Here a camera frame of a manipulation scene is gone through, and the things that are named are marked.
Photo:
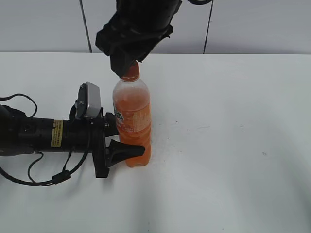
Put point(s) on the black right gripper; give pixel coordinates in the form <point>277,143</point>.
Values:
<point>134,30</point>

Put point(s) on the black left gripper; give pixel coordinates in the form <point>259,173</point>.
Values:
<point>88,134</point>

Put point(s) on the orange soda plastic bottle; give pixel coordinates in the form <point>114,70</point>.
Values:
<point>132,107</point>

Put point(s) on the orange bottle cap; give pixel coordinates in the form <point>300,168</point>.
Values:
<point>132,74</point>

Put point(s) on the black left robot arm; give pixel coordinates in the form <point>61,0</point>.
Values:
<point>20,134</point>

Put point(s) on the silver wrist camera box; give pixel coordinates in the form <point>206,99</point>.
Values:
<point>88,103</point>

